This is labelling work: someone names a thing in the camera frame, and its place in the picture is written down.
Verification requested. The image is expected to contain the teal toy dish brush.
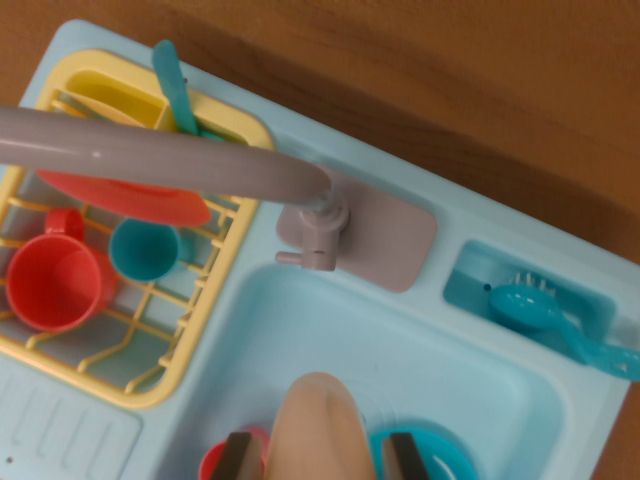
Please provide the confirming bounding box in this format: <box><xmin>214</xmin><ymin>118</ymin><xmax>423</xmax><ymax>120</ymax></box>
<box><xmin>488</xmin><ymin>272</ymin><xmax>640</xmax><ymax>382</ymax></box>

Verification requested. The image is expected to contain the red toy mug with handle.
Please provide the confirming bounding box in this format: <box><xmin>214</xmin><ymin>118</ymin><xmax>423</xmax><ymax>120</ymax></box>
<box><xmin>4</xmin><ymin>207</ymin><xmax>120</xmax><ymax>334</ymax></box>

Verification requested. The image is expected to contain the yellow plastic dish rack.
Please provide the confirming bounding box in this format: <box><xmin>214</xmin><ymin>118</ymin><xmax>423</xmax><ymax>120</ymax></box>
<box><xmin>0</xmin><ymin>49</ymin><xmax>276</xmax><ymax>411</ymax></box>

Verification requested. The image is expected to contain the long teal toy utensil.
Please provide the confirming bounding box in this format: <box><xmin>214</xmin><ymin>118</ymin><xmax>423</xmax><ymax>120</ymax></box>
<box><xmin>151</xmin><ymin>39</ymin><xmax>200</xmax><ymax>137</ymax></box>

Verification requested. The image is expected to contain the teal toy plate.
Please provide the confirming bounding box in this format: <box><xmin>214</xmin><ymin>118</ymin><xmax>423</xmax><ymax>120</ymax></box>
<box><xmin>367</xmin><ymin>419</ymin><xmax>479</xmax><ymax>480</ymax></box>

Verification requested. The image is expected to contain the red toy tumbler cup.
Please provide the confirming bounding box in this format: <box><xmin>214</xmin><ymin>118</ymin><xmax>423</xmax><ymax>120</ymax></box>
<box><xmin>198</xmin><ymin>425</ymin><xmax>271</xmax><ymax>480</ymax></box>

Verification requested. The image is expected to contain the grey toy faucet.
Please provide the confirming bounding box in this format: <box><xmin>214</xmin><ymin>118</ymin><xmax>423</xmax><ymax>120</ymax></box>
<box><xmin>0</xmin><ymin>103</ymin><xmax>439</xmax><ymax>295</ymax></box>

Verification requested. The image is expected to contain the small teal toy cup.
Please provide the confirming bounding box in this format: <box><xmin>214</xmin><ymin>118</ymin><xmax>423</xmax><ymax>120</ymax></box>
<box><xmin>107</xmin><ymin>218</ymin><xmax>194</xmax><ymax>282</ymax></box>

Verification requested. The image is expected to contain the cream toy detergent bottle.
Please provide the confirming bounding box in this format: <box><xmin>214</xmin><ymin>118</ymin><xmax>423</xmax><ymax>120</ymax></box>
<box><xmin>264</xmin><ymin>371</ymin><xmax>379</xmax><ymax>480</ymax></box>

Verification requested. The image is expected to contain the light blue toy sink unit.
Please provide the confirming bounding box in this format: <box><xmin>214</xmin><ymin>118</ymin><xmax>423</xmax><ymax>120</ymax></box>
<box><xmin>0</xmin><ymin>19</ymin><xmax>640</xmax><ymax>480</ymax></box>

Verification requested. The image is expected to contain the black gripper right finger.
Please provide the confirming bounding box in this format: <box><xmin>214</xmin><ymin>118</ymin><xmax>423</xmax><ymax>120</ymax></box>
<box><xmin>381</xmin><ymin>432</ymin><xmax>432</xmax><ymax>480</ymax></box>

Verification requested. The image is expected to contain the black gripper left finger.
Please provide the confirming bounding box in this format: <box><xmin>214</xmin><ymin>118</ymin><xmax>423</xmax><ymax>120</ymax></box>
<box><xmin>214</xmin><ymin>432</ymin><xmax>267</xmax><ymax>480</ymax></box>

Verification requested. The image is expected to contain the red toy plate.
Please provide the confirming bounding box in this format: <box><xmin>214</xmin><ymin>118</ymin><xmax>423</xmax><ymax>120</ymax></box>
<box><xmin>35</xmin><ymin>169</ymin><xmax>212</xmax><ymax>226</ymax></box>

